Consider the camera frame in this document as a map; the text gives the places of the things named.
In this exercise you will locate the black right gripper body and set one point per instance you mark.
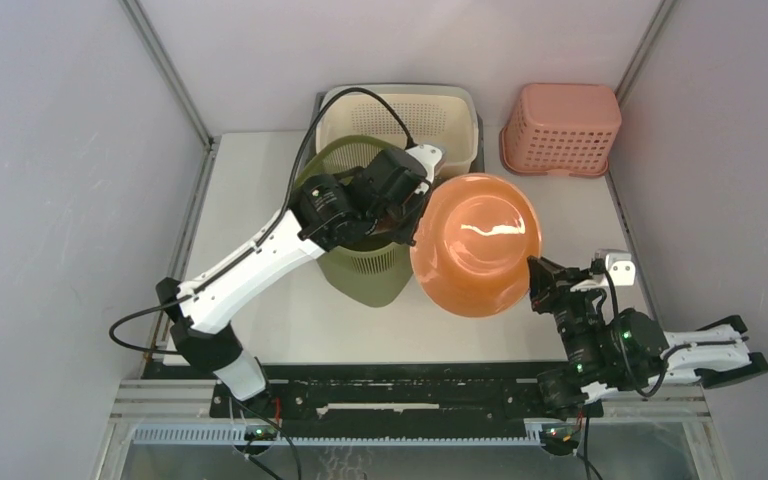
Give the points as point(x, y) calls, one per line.
point(571, 311)

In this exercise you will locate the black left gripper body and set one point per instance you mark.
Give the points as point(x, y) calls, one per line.
point(375, 218)

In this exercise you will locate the green perforated waste bin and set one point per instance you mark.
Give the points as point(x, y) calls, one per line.
point(372, 272)

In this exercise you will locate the orange plastic bucket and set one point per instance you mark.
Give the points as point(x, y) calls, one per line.
point(473, 244)

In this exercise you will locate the pink perforated plastic basket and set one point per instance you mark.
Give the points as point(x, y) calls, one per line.
point(561, 129)

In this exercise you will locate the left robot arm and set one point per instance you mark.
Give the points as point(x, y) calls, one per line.
point(318, 217)

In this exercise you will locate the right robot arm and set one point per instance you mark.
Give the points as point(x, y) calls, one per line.
point(611, 350)

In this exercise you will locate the grey plastic storage bin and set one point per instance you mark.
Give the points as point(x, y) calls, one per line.
point(479, 146)

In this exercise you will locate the cream perforated plastic basket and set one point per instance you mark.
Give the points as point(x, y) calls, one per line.
point(450, 126)

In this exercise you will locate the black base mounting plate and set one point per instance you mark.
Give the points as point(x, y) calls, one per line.
point(511, 384)

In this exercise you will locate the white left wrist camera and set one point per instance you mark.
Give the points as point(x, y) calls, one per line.
point(431, 157)

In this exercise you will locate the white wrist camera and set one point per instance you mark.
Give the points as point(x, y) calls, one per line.
point(431, 157)
point(608, 263)

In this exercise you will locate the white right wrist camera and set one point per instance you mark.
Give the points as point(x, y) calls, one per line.
point(608, 263)

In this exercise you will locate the left aluminium frame post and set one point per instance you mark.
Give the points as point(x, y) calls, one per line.
point(138, 16)

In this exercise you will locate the aluminium frame post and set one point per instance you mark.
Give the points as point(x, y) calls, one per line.
point(631, 157)
point(138, 16)

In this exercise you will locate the right aluminium frame post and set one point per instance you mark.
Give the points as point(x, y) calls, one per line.
point(631, 157)

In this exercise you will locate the aluminium front rail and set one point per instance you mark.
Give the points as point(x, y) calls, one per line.
point(196, 412)

